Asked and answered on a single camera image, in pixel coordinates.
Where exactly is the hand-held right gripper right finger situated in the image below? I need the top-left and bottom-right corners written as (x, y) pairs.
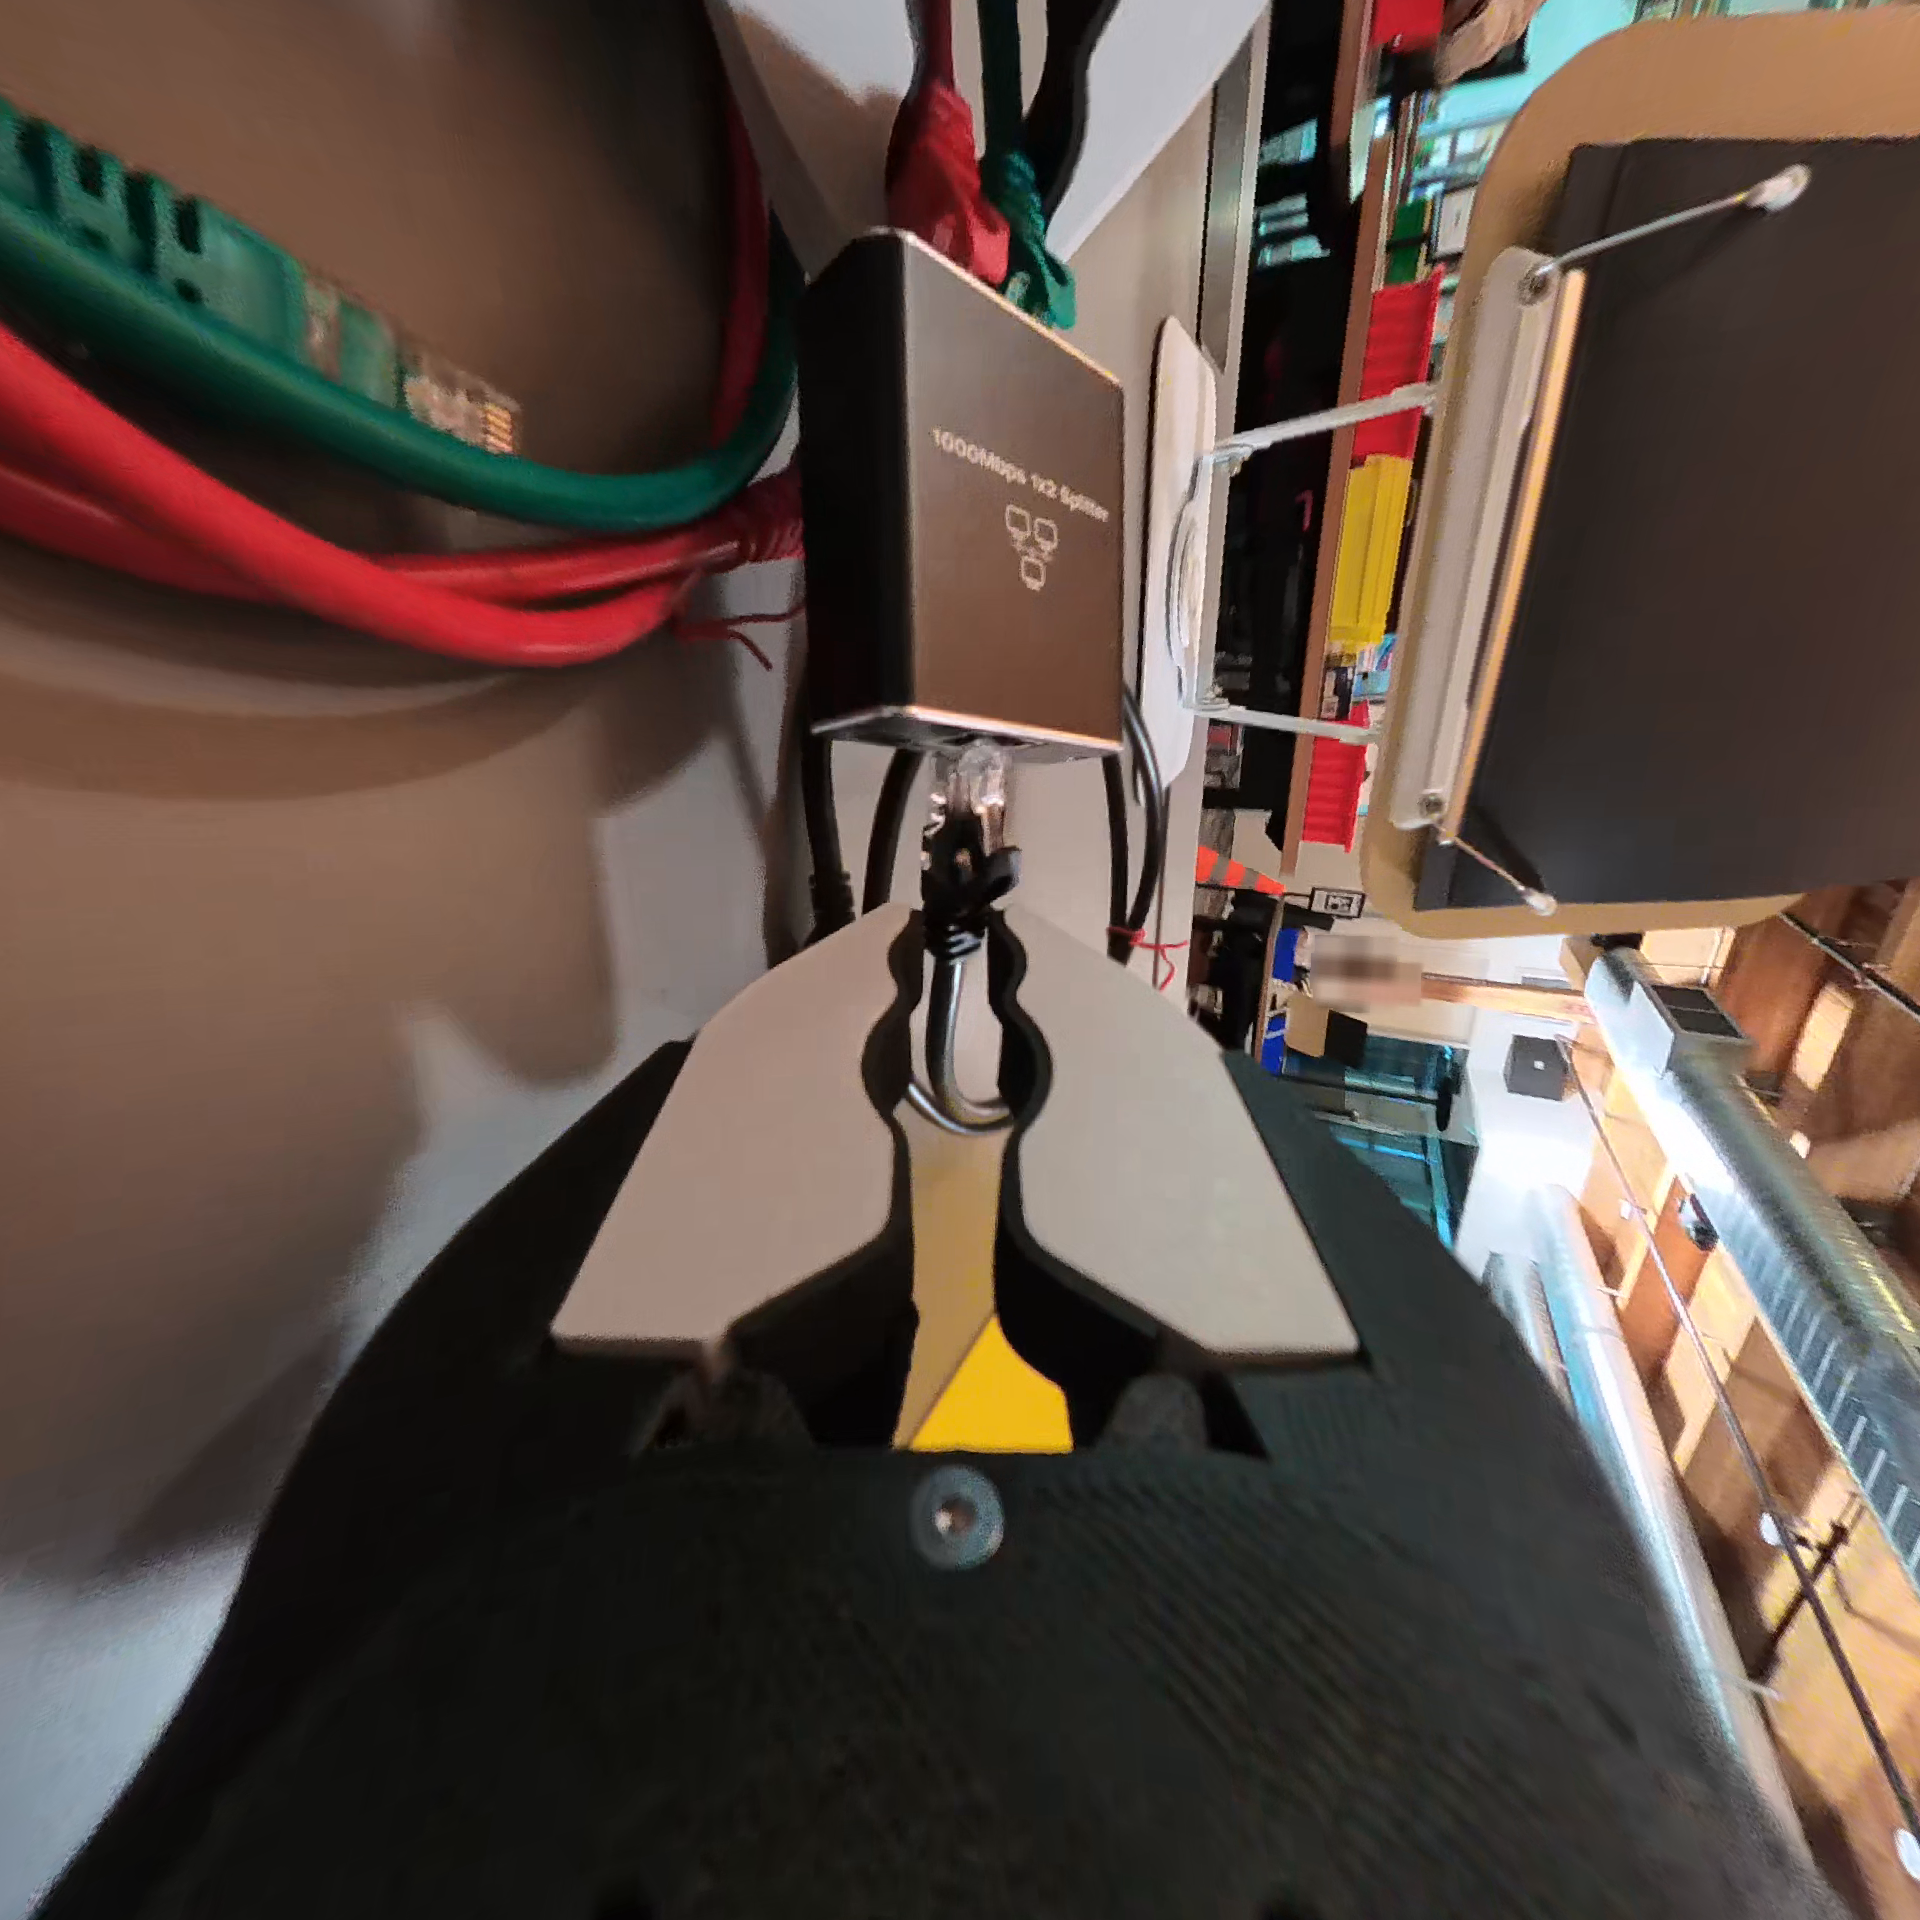
top-left (994, 903), bottom-right (1363, 1370)

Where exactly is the black ethernet cable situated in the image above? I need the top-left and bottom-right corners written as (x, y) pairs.
top-left (802, 733), bottom-right (1172, 1134)

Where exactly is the green ethernet cable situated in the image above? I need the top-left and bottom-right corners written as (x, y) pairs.
top-left (0, 0), bottom-right (1080, 533)

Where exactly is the large yellow plastic bin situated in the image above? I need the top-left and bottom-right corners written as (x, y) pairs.
top-left (891, 1320), bottom-right (1076, 1452)

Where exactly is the red ethernet cable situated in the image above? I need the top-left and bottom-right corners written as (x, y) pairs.
top-left (0, 0), bottom-right (1009, 670)

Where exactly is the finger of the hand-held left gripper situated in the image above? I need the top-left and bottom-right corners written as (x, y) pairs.
top-left (704, 0), bottom-right (920, 279)
top-left (1043, 0), bottom-right (1276, 263)

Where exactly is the black ethernet splitter box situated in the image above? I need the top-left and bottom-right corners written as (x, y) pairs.
top-left (796, 224), bottom-right (1129, 765)

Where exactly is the white flat slab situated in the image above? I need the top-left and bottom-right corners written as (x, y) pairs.
top-left (1137, 314), bottom-right (1224, 750)

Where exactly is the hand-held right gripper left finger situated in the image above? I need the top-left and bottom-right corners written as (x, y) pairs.
top-left (550, 898), bottom-right (920, 1368)

